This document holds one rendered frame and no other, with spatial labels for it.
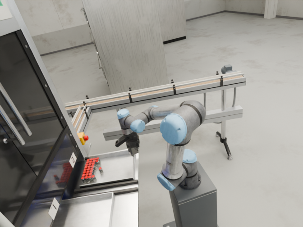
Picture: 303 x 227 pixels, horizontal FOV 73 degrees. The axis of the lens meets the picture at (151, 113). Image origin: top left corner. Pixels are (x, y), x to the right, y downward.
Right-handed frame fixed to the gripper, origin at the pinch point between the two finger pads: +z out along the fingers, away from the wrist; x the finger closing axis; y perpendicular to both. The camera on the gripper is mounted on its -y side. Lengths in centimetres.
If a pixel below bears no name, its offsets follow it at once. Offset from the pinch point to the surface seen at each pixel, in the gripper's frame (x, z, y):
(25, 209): -52, -28, -36
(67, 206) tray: -30.1, 3.7, -38.0
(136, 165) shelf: -7.4, 3.6, 2.7
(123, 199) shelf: -31.3, 3.8, -4.6
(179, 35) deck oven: 658, 71, 134
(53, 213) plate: -43, -9, -36
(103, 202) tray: -31.7, 3.6, -16.3
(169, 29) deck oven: 651, 42, 103
